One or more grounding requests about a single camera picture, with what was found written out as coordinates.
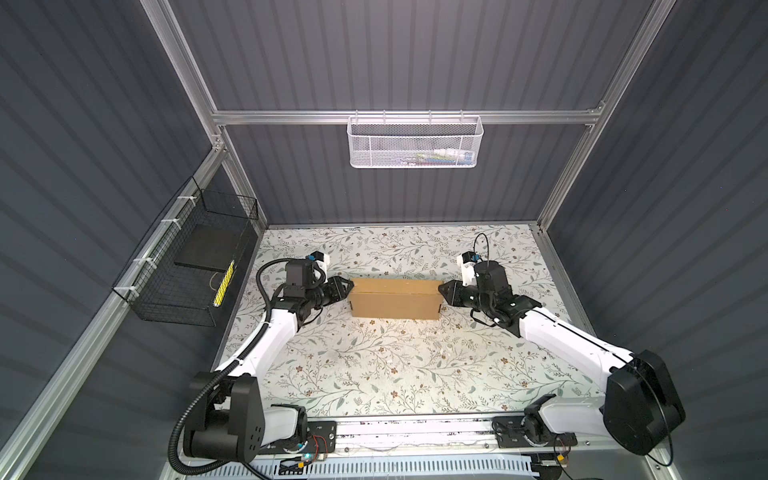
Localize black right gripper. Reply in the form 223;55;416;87
437;280;492;315

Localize brown cardboard box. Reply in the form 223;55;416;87
348;278;444;320

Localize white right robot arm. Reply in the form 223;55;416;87
438;252;686;456

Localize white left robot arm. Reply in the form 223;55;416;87
168;251;354;475

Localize items in white basket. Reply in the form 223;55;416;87
400;148;476;168

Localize black foam pad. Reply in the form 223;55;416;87
174;224;241;273

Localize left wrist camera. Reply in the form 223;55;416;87
307;251;330;275

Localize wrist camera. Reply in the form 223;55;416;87
307;251;330;275
456;251;481;287

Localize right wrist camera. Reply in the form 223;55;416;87
456;251;481;287

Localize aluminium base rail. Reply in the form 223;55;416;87
298;405;624;456

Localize white wire mesh basket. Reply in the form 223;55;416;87
346;120;484;169

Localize black wire mesh basket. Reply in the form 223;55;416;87
113;179;259;327

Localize white vented cable duct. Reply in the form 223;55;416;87
185;454;541;480

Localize aluminium horizontal frame bar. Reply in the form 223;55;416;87
212;108;602;126

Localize aluminium right corner post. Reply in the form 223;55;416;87
537;0;676;232

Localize aluminium frame corner post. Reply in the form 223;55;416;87
140;0;269;232

